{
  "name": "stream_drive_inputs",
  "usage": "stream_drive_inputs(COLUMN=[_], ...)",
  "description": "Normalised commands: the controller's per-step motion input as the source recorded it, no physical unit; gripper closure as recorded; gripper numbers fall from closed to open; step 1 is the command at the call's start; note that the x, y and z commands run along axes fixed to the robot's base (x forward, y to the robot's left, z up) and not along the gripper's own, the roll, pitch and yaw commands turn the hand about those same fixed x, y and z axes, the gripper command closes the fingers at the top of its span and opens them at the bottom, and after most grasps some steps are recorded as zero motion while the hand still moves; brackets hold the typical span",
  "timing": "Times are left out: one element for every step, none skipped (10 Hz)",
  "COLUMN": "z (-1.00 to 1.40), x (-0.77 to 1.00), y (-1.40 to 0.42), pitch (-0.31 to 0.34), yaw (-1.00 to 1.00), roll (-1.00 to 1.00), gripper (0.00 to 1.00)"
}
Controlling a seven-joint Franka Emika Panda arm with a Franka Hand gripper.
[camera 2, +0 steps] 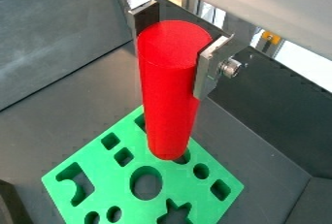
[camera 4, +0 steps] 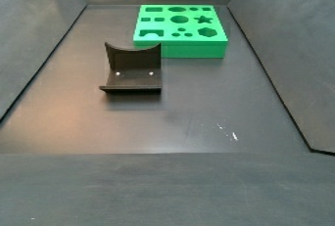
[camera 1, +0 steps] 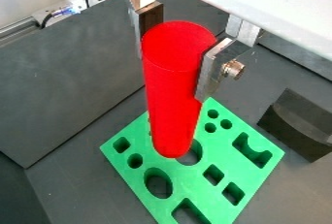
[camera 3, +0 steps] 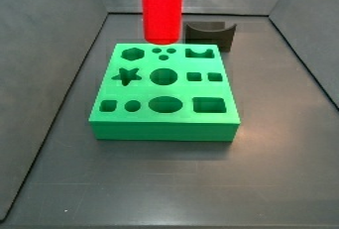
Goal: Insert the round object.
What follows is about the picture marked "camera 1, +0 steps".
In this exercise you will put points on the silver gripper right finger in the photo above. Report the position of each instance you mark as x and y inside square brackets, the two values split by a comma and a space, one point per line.
[219, 59]

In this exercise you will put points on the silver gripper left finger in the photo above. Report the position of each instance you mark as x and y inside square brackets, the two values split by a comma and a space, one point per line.
[146, 15]

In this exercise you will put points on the red cylinder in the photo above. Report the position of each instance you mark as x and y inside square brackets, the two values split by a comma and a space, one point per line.
[171, 49]

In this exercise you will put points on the black block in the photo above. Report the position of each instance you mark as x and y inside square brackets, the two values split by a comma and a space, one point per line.
[300, 124]

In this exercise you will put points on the grey panel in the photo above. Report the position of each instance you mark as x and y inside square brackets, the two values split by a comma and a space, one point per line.
[63, 76]

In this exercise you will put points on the green shape sorter board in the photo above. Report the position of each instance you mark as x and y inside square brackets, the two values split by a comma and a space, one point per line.
[210, 189]

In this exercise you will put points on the aluminium rail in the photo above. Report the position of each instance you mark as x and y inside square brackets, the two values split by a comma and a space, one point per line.
[16, 30]

